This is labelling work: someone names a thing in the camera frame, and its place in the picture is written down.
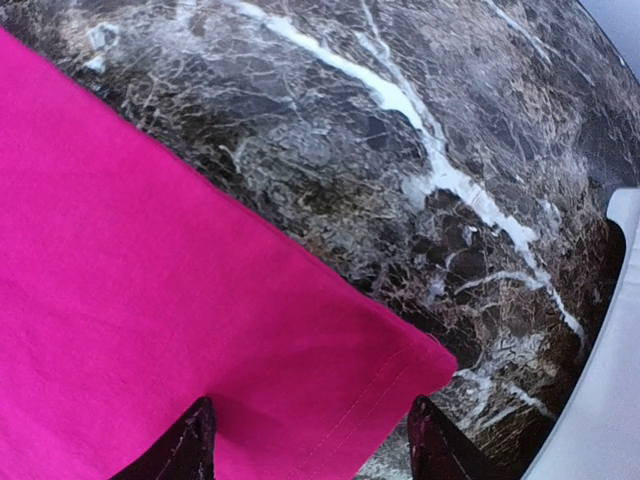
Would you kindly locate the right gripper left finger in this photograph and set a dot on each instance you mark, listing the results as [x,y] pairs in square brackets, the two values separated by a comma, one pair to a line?
[184,451]

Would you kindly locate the red t-shirt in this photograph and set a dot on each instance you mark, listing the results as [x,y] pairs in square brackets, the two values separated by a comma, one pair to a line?
[131,286]

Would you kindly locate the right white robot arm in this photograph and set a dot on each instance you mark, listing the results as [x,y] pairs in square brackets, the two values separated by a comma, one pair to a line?
[595,437]

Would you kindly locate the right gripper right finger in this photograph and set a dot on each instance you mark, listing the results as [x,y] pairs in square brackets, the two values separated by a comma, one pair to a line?
[440,451]

